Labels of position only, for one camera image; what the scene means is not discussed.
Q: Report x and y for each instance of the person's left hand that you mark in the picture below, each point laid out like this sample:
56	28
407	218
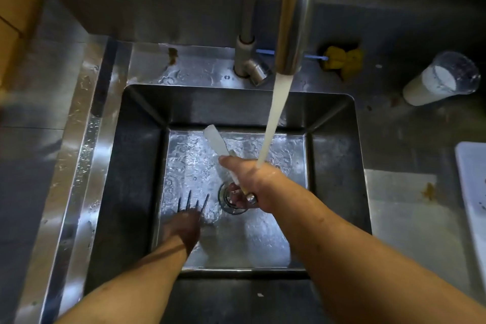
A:
184	227

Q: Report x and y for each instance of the person's right hand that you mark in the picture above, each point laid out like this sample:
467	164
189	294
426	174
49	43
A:
258	183

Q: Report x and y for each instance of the steel tongs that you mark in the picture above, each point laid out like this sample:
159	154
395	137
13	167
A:
205	202
188	200

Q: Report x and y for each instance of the white-tipped metal tongs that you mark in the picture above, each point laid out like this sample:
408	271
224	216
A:
214	141

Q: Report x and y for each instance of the stainless steel sink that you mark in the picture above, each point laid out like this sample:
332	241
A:
133	164

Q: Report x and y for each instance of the white plastic tray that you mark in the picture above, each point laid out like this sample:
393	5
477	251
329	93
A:
474	191

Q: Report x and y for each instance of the person's right forearm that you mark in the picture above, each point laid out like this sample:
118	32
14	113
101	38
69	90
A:
360	259

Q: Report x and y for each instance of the person's left forearm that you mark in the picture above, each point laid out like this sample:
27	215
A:
129	289

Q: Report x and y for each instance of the curved steel faucet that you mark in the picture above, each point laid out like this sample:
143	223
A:
300	12

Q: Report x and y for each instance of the clear cup with white liquid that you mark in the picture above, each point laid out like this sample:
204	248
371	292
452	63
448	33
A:
429	86

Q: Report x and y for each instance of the light wooden cabinet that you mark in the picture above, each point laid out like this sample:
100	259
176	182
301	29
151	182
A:
15	12

